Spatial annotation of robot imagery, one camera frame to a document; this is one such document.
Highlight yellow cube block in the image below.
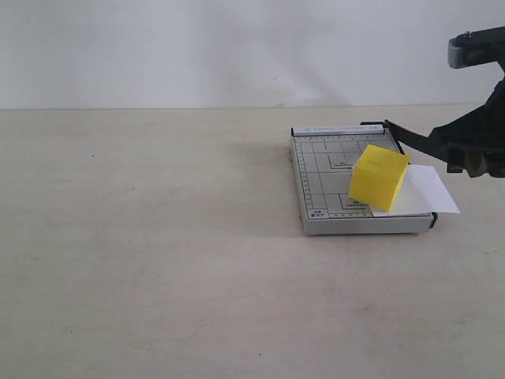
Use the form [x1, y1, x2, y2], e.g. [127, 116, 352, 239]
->
[348, 144, 410, 212]

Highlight white paper sheet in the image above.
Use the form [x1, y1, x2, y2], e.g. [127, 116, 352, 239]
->
[371, 165, 460, 217]

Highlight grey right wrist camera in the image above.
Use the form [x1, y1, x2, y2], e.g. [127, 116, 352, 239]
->
[447, 26, 504, 69]

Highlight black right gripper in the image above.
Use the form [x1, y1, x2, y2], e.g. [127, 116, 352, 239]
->
[430, 80, 504, 178]

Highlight grey paper cutter base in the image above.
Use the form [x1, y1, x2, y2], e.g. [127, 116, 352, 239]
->
[291, 122, 438, 235]

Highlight black cutter blade arm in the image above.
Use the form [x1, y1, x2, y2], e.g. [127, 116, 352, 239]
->
[360, 119, 486, 178]

